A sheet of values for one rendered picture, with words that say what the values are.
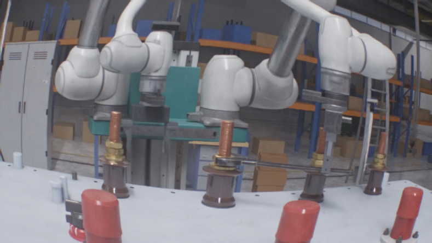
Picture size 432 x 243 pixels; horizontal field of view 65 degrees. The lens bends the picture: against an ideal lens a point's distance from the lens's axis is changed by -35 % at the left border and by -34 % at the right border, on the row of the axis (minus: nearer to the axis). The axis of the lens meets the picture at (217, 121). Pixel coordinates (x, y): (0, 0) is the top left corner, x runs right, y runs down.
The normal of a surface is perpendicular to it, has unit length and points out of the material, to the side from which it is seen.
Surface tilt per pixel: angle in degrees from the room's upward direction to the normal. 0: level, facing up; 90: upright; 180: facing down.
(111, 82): 92
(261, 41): 90
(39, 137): 90
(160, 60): 94
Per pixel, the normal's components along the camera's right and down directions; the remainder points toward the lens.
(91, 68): 0.73, 0.26
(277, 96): 0.15, 0.77
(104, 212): 0.47, 0.14
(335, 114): -0.26, 0.09
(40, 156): 0.24, 0.14
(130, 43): 0.63, -0.37
